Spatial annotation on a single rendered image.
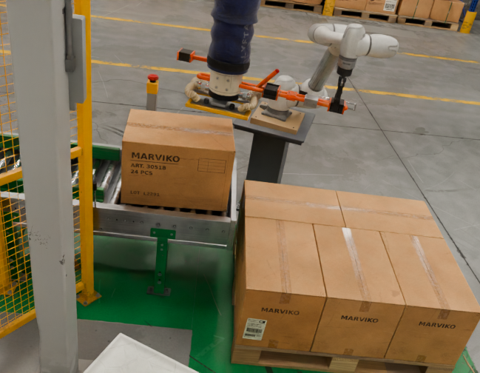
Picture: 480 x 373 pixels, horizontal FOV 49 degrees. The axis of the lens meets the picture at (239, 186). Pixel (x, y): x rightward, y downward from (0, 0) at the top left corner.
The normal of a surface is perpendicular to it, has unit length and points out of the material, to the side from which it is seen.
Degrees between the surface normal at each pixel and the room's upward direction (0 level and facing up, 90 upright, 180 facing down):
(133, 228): 90
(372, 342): 90
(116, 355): 0
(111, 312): 0
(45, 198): 90
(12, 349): 0
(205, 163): 90
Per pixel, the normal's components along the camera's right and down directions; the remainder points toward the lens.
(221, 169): 0.06, 0.55
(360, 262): 0.14, -0.84
